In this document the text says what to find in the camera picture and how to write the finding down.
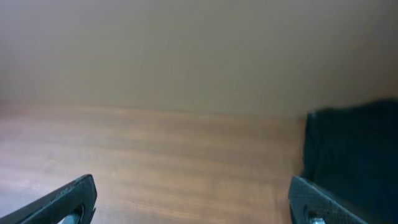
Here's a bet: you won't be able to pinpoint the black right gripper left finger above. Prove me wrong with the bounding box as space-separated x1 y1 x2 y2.
1 174 97 224

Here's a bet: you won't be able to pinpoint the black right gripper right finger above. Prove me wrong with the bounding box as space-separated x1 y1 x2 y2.
288 175 373 224

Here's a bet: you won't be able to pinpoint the black shorts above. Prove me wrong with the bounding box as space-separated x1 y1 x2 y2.
301 99 397 223

